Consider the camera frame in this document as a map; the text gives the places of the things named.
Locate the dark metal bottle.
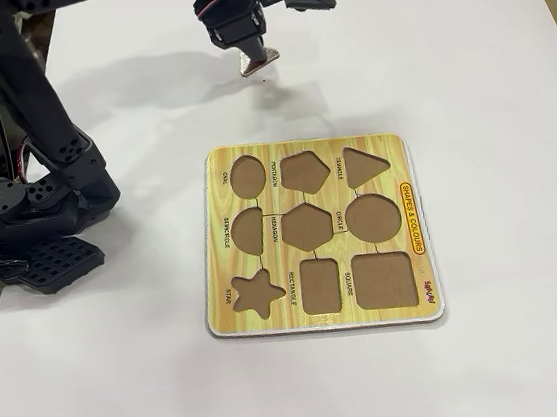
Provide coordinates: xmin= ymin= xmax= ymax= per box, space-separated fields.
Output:
xmin=29 ymin=27 xmax=53 ymax=71

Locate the black perforated table clamp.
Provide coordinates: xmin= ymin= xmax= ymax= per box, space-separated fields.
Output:
xmin=10 ymin=231 xmax=110 ymax=300

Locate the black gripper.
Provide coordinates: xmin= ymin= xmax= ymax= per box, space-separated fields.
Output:
xmin=193 ymin=0 xmax=274 ymax=70

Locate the brown triangle piece yellow pin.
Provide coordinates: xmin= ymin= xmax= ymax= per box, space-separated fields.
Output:
xmin=237 ymin=44 xmax=283 ymax=79

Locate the red base wire bundle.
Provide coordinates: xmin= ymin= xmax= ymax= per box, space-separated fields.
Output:
xmin=0 ymin=70 xmax=38 ymax=186

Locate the wooden shape puzzle board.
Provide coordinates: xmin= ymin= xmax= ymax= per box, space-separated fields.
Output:
xmin=185 ymin=123 xmax=448 ymax=349

